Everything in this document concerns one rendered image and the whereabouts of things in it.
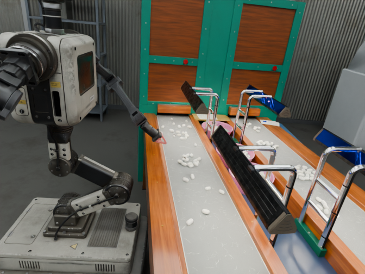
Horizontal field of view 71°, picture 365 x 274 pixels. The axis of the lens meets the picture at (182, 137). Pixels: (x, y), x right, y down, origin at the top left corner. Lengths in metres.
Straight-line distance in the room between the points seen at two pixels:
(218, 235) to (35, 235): 0.94
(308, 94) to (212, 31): 3.24
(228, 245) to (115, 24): 3.99
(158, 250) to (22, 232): 0.84
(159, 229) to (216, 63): 1.63
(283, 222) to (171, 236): 0.49
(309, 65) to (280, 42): 2.58
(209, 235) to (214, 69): 1.57
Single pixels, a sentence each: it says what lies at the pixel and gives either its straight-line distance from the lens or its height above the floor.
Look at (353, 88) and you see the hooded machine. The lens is 4.50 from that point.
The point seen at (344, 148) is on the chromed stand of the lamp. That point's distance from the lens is 1.28.
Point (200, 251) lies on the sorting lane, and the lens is 1.09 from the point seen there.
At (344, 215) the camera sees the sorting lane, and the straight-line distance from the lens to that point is 1.56.
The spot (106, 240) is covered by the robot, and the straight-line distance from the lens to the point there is 1.48.
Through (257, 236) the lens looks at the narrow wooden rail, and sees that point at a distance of 1.17.
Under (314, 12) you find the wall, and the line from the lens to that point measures 5.01.
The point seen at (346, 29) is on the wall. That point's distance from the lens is 5.30.
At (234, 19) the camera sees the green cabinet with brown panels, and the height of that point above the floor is 1.60.
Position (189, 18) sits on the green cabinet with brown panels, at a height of 1.58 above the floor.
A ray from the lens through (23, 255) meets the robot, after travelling 1.53.
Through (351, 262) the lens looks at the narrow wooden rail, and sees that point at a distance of 1.27.
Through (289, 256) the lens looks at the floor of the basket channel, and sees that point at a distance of 1.29.
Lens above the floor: 1.54
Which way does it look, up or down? 24 degrees down
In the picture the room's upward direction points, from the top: 6 degrees clockwise
